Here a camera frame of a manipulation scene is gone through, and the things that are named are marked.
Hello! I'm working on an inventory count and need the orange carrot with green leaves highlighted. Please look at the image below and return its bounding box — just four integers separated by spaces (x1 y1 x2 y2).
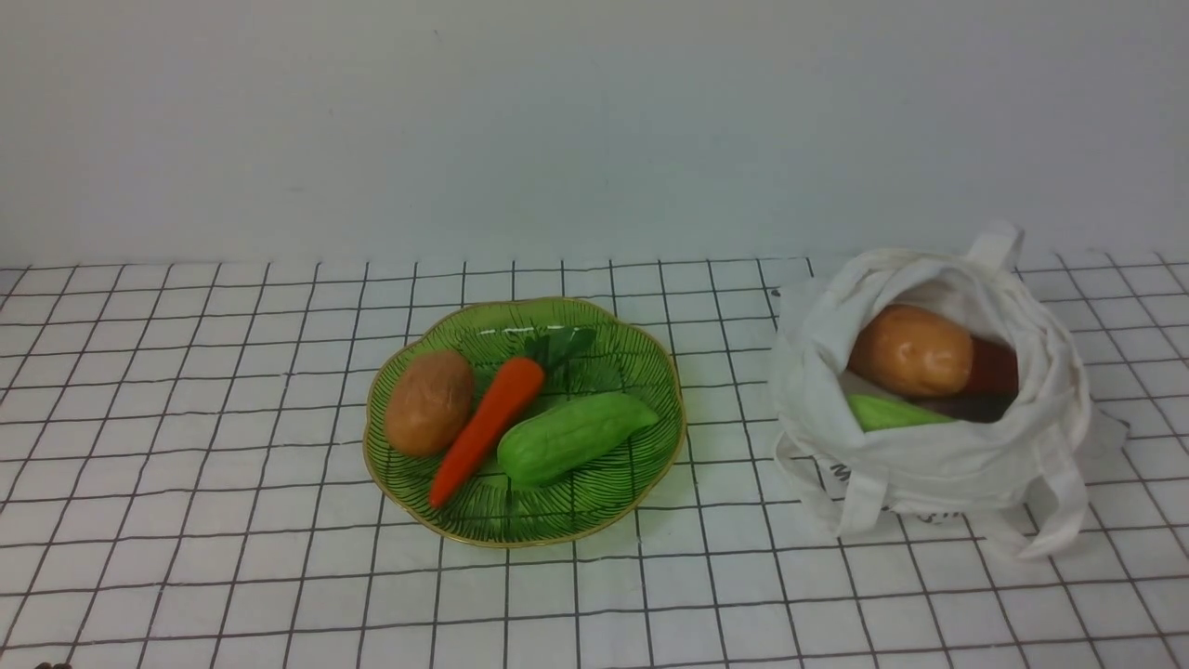
427 327 595 509

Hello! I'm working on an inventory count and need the white cloth bag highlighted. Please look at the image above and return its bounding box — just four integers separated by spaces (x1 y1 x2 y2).
769 223 1127 560

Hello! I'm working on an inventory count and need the brown potato on plate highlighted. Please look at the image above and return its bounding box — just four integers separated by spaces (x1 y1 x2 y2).
383 348 474 457

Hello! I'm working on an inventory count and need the green gourd in bag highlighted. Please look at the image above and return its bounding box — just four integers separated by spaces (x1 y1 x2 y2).
845 395 955 433

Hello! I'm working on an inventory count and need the green gourd on plate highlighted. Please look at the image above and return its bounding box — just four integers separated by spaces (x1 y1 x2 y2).
497 391 660 488

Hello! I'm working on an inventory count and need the large potato in bag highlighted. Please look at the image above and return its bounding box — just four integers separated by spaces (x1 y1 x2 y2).
847 304 975 398

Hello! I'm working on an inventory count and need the dark red vegetable in bag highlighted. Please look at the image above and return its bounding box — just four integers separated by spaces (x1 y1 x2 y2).
910 337 1019 424

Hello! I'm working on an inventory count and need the green glass leaf plate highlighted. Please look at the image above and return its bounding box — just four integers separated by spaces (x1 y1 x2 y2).
364 297 686 547

